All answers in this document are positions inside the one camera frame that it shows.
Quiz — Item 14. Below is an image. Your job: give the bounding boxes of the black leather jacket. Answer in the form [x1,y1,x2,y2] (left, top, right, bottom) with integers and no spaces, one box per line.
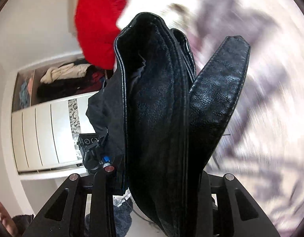
[86,12,251,236]

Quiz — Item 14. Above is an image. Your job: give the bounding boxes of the dark clothes pile in wardrobe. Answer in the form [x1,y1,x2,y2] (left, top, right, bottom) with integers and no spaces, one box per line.
[31,58,113,104]

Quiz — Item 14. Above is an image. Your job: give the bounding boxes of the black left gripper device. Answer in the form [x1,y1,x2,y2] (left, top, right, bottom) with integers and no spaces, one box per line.
[77,129,112,174]

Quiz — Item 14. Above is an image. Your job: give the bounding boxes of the lilac floral fleece blanket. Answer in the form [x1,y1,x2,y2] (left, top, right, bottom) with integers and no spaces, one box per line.
[182,0,304,236]

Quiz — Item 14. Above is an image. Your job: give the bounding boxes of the white sliding wardrobe door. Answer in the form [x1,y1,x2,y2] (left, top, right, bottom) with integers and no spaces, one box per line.
[11,93,95,173]

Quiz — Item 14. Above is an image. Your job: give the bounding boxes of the beige garment in wardrobe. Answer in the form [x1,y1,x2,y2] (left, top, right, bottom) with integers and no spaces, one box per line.
[40,63,91,84]

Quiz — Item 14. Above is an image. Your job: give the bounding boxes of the red pillow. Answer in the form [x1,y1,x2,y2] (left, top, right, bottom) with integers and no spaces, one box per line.
[75,0,127,70]

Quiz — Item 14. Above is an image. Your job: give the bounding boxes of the white knitted garment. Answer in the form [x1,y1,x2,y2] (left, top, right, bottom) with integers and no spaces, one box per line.
[116,0,189,33]

